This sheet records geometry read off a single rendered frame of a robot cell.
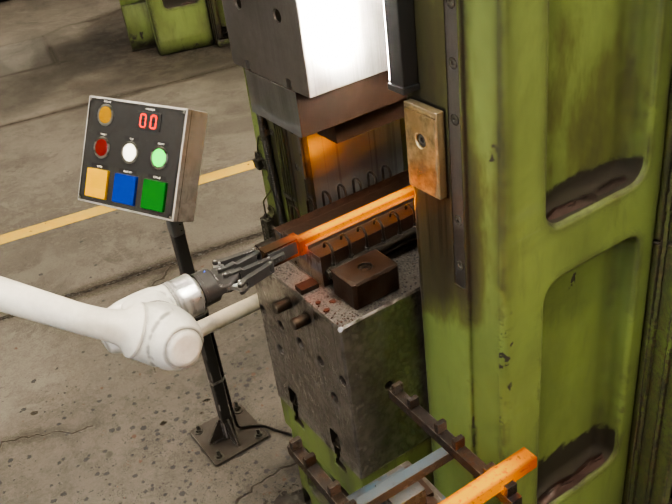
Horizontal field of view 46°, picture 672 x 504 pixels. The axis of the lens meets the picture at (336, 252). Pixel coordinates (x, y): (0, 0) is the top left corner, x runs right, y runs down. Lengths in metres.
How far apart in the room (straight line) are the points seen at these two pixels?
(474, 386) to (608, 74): 0.67
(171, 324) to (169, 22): 5.18
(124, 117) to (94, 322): 0.82
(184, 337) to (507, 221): 0.59
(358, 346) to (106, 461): 1.36
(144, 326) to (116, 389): 1.66
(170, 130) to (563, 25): 1.01
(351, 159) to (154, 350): 0.80
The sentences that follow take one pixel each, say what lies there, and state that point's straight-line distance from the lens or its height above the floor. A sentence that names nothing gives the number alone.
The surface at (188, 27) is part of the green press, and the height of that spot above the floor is 0.18.
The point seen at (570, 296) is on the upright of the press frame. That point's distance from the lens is 1.74.
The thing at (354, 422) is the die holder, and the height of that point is 0.65.
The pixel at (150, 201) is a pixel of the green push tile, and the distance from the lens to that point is 2.05.
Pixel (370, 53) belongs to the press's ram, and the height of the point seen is 1.41.
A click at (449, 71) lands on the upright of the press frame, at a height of 1.43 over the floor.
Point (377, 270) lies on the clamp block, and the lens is 1.66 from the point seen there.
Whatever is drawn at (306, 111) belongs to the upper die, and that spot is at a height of 1.32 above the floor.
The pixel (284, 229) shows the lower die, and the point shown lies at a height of 0.98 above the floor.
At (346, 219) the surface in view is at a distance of 1.79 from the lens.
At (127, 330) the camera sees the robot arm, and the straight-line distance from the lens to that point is 1.45.
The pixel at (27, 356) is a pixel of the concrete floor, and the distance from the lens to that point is 3.42.
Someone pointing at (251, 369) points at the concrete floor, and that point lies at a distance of 2.99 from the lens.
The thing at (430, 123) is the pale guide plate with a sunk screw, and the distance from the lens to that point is 1.41.
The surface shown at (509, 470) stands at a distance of 1.28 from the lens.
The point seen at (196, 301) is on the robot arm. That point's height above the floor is 1.00.
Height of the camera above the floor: 1.91
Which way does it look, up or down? 32 degrees down
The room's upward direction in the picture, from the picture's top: 8 degrees counter-clockwise
